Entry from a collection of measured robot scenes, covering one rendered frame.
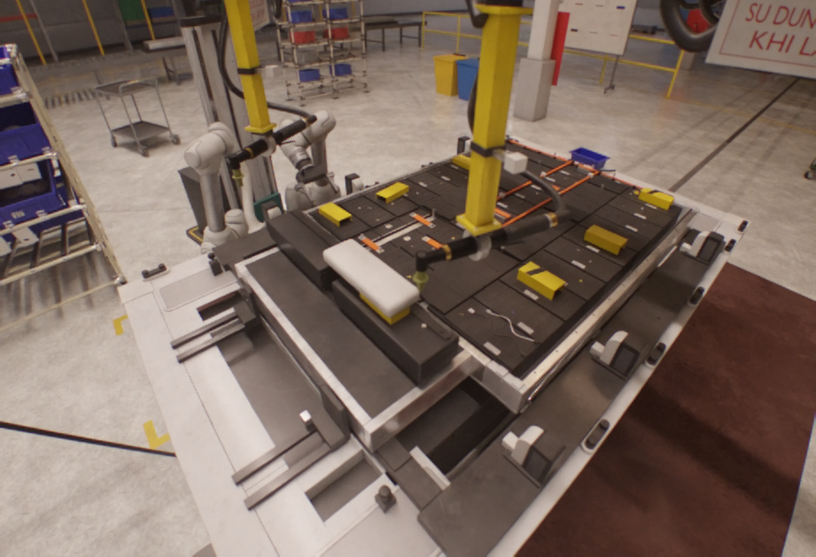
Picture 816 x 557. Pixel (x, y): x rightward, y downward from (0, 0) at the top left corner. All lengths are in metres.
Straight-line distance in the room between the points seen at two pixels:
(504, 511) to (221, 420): 0.84
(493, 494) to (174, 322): 1.28
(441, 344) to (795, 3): 0.96
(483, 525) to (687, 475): 1.54
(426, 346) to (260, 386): 0.66
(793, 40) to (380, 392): 1.12
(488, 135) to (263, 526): 1.07
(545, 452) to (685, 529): 1.36
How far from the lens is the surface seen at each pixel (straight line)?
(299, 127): 1.65
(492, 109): 0.83
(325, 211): 1.78
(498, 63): 0.81
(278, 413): 1.39
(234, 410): 1.36
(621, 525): 2.20
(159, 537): 2.26
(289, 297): 1.41
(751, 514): 2.54
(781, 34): 0.88
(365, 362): 1.17
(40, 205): 3.35
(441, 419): 1.32
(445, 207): 1.82
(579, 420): 1.29
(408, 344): 1.06
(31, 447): 2.89
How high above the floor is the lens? 1.92
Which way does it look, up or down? 36 degrees down
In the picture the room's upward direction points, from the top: straight up
